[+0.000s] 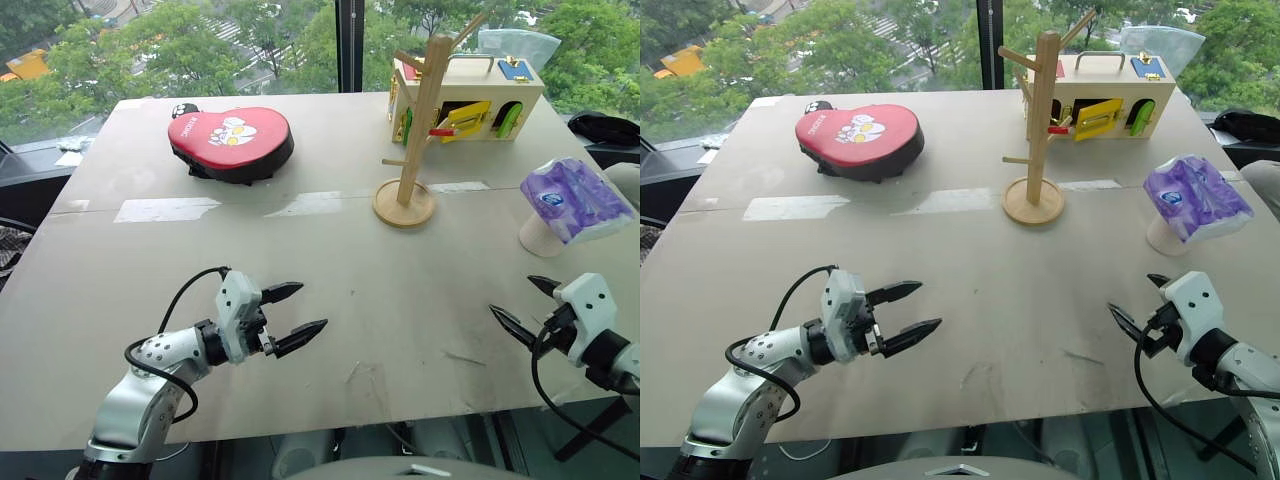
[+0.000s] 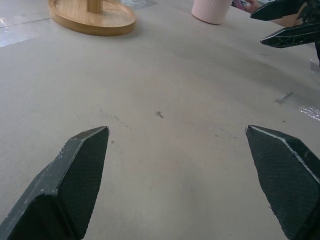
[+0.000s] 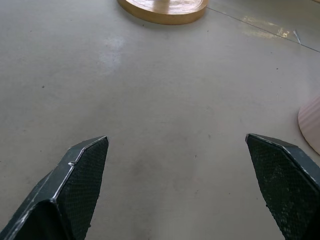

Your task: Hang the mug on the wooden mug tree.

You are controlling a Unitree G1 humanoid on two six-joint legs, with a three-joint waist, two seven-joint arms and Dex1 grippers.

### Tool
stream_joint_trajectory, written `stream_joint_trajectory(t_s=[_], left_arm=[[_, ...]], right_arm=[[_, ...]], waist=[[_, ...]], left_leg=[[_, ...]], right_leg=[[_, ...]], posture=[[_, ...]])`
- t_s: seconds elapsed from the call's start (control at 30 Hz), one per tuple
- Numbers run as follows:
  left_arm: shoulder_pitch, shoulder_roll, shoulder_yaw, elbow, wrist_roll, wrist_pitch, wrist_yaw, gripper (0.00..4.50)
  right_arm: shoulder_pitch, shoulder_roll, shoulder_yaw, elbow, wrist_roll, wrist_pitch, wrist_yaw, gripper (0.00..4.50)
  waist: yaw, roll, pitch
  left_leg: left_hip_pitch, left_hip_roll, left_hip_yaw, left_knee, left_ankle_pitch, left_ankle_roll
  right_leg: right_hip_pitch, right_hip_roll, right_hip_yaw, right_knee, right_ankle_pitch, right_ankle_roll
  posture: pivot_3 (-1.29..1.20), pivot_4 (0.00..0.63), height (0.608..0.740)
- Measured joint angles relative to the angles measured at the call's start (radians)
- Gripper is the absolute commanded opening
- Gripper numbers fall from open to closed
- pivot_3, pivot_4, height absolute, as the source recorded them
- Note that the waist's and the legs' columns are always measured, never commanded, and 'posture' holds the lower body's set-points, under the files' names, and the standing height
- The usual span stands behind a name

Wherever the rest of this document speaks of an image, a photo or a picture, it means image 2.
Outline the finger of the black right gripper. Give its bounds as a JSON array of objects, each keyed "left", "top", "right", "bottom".
[
  {"left": 250, "top": 0, "right": 305, "bottom": 22},
  {"left": 260, "top": 22, "right": 320, "bottom": 49}
]

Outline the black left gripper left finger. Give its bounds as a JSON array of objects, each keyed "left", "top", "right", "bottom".
[{"left": 0, "top": 125, "right": 110, "bottom": 240}]

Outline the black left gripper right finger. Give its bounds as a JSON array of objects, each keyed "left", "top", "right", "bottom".
[{"left": 245, "top": 124, "right": 320, "bottom": 240}]

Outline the pink ribbed cup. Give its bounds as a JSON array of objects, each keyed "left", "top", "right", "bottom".
[{"left": 191, "top": 0, "right": 231, "bottom": 25}]

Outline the person's hand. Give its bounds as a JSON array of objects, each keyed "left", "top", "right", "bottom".
[{"left": 244, "top": 0, "right": 262, "bottom": 11}]

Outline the dark phone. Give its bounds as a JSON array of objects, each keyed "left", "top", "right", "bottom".
[{"left": 230, "top": 0, "right": 248, "bottom": 11}]

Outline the round wooden stand base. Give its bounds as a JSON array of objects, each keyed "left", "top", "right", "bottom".
[{"left": 47, "top": 0, "right": 137, "bottom": 37}]

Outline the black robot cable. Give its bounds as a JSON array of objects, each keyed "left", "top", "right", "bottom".
[{"left": 313, "top": 41, "right": 320, "bottom": 68}]

